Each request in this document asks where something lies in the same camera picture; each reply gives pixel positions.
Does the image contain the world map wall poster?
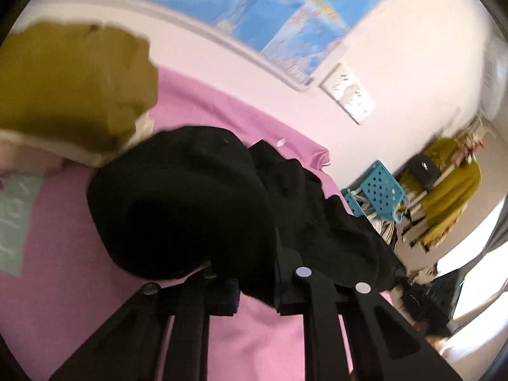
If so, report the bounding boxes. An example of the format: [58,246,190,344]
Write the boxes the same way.
[51,0,420,89]

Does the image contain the black garment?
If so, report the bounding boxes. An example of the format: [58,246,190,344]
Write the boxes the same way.
[86,126,407,309]

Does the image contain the small white wall picture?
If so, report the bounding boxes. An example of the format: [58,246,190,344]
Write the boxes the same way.
[319,63,376,126]

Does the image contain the blue perforated plastic basket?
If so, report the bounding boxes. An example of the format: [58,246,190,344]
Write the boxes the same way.
[343,160,406,223]

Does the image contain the cream pillow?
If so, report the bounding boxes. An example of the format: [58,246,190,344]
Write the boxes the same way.
[0,110,155,176]

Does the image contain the black bag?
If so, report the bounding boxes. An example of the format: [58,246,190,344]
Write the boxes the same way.
[408,156,441,185]

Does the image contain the pink bed sheet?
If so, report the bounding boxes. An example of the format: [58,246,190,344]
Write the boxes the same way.
[0,67,355,381]

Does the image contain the olive green garment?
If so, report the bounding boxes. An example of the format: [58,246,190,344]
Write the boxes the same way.
[0,22,159,156]

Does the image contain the hanging mustard yellow garment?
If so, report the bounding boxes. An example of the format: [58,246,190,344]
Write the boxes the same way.
[397,138,482,249]

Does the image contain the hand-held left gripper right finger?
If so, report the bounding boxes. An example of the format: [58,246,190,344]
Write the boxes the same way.
[274,228,463,381]

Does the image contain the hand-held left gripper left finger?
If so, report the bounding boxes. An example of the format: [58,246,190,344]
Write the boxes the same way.
[50,270,239,381]

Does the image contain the striped cloth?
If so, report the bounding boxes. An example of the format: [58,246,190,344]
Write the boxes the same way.
[357,202,398,247]

